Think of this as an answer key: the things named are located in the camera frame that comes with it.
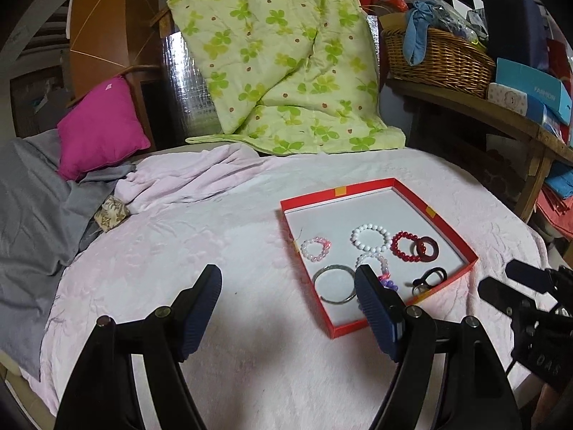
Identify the magenta pillow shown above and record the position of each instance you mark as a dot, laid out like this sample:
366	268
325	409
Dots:
98	130

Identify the brown wooden cabinet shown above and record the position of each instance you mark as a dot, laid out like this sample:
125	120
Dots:
107	22

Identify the small floral pouch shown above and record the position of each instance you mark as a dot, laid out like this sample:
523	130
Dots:
112	215

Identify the silver foil board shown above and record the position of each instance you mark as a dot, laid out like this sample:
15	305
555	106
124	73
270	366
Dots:
188	94

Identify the red shallow cardboard box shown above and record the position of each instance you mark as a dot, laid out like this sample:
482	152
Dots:
335	215

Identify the grey bed sheet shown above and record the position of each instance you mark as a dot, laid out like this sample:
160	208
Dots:
31	215

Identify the dark navy bag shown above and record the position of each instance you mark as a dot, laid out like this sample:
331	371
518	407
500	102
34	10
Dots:
515	27

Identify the silver metal bangle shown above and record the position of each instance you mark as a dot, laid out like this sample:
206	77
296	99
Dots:
318	293

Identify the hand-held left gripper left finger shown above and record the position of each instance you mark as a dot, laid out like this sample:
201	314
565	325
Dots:
201	313

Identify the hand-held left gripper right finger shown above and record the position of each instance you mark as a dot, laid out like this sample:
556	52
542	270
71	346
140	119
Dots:
376	318

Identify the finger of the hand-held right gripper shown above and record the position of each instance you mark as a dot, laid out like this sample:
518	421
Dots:
497	295
528	275

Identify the green floral quilt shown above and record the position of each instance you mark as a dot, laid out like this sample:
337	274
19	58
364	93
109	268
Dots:
277	53

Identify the blue cloth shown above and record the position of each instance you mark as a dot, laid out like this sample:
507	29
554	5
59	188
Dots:
418	27

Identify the wicker basket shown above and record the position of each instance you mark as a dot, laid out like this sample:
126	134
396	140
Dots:
443	62

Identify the red bag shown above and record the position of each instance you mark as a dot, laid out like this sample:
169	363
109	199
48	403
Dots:
557	210

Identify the blue cardboard box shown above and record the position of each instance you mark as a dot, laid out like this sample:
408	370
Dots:
532	85

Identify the wooden chair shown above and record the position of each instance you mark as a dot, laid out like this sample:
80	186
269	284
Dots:
143	98

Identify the white printed box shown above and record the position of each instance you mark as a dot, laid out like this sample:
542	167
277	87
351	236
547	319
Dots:
506	98

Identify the wooden bench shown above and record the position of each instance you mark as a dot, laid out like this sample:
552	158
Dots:
492	112

